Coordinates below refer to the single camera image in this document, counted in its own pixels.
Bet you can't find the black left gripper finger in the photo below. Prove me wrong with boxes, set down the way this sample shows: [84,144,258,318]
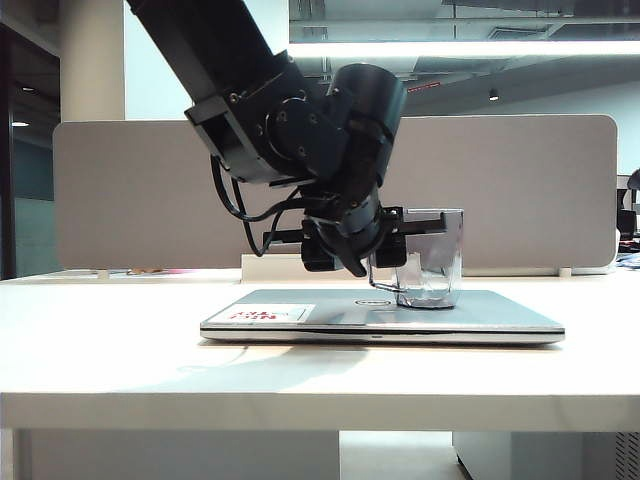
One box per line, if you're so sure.
[402,209,450,236]

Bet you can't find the colourful papers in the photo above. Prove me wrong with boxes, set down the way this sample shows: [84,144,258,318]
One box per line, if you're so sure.
[107,268,201,277]

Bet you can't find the long ceiling light strip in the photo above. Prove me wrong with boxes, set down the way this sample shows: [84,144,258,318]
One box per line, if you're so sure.
[288,40,640,60]

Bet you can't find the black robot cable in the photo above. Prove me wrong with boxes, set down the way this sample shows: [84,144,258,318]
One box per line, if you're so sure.
[209,155,307,259]

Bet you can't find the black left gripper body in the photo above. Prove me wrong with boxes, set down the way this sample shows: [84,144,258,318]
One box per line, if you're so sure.
[301,187,409,278]

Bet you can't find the silver closed laptop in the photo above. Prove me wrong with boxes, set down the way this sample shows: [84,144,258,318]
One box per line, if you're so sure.
[199,288,567,345]

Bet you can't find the grey fabric desk divider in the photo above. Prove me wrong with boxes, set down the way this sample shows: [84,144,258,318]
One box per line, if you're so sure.
[52,114,620,278]

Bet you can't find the white desk support panel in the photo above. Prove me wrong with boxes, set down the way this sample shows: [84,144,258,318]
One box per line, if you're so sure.
[13,429,342,480]

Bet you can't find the clear glass cup with handle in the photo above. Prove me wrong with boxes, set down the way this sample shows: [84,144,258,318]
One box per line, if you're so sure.
[368,207,465,310]

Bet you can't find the black office equipment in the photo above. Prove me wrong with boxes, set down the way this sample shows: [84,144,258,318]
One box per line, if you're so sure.
[615,169,640,246]

